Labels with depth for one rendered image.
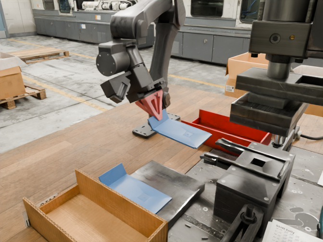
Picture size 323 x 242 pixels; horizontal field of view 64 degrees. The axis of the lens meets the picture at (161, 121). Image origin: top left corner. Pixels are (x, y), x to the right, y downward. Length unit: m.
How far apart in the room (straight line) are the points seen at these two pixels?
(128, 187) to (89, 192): 0.08
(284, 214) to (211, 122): 0.41
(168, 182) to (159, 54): 0.41
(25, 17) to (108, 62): 11.34
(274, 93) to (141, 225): 0.33
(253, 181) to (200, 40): 5.43
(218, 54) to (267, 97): 5.24
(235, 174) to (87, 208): 0.32
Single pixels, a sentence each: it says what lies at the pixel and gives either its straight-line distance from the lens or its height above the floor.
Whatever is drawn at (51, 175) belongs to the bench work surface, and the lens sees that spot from 0.72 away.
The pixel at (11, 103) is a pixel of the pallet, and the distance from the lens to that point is 3.92.
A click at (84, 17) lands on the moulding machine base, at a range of 8.89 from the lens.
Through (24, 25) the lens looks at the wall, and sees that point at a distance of 11.90.
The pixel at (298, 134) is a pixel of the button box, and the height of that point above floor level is 0.92.
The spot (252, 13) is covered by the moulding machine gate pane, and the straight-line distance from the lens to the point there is 5.33.
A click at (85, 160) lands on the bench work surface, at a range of 0.75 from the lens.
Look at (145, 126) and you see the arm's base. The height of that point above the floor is 0.91.
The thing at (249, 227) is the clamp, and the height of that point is 0.97.
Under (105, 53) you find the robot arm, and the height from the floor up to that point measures 1.20.
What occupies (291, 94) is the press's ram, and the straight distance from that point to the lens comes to 0.47.
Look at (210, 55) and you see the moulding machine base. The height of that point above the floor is 0.21.
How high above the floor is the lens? 1.31
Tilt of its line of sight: 25 degrees down
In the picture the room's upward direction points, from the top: straight up
